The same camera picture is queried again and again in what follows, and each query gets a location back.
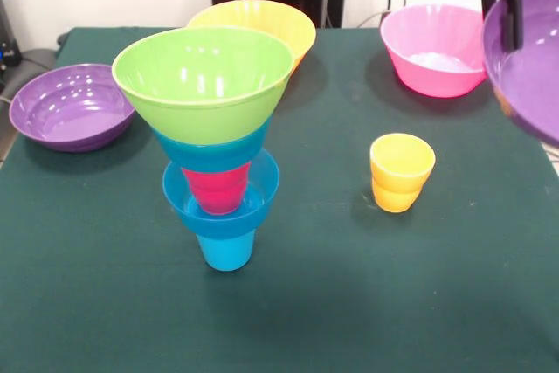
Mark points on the blue plastic cup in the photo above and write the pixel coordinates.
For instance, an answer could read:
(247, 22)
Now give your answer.
(225, 255)

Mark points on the small blue plastic bowl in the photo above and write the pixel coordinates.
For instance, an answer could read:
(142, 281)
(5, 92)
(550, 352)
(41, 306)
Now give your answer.
(209, 154)
(222, 224)

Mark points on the purple plastic bowl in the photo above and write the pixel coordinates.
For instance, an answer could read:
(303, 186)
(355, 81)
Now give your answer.
(65, 115)
(537, 84)

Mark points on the green plastic bowl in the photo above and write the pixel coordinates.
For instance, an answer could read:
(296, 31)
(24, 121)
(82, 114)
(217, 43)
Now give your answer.
(196, 115)

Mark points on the dark green tablecloth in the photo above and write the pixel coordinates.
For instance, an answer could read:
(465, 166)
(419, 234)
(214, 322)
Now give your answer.
(279, 303)

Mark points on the grey rounded base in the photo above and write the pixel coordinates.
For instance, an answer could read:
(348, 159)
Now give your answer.
(37, 63)

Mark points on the yellow plastic cup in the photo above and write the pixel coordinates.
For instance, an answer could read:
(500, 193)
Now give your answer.
(397, 194)

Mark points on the pink plastic bowl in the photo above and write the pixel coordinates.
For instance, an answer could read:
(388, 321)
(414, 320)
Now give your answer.
(432, 76)

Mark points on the small black table clamp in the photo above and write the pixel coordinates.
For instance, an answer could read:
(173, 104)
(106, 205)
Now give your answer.
(63, 38)

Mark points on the orange plastic bowl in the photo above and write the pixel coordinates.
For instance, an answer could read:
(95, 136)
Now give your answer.
(297, 28)

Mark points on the red plastic cup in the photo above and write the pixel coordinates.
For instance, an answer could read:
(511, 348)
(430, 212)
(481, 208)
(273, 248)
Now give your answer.
(216, 194)

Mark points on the black equipment box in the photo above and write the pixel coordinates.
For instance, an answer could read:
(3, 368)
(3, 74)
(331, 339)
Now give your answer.
(8, 50)

